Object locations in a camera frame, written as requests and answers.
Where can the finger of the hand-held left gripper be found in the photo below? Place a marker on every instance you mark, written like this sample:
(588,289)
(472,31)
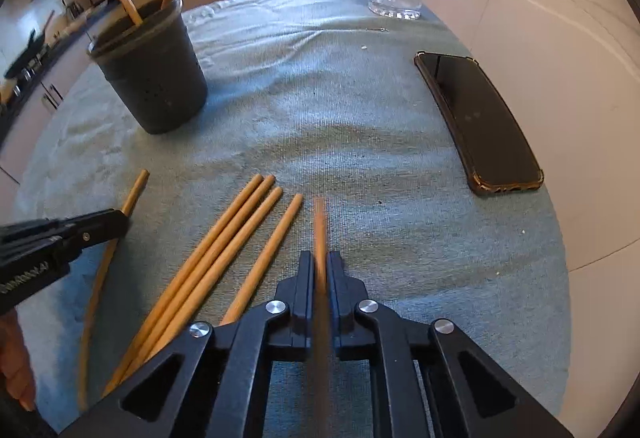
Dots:
(95,225)

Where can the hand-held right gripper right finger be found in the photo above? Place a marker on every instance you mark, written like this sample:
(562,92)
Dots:
(336,278)

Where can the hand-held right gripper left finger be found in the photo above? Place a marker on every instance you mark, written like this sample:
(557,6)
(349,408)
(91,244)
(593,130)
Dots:
(305,278)

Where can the dark grey utensil holder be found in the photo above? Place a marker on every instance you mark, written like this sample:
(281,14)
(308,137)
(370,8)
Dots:
(150,83)

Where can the person's left hand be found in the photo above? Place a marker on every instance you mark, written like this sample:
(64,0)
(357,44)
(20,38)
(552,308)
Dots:
(15,358)

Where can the grey-green table cloth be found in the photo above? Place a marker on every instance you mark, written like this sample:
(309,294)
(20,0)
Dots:
(350,143)

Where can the black frying pan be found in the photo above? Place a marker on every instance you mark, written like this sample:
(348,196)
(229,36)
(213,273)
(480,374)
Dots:
(25,60)

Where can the black smartphone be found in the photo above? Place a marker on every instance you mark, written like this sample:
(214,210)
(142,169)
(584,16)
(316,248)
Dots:
(475,118)

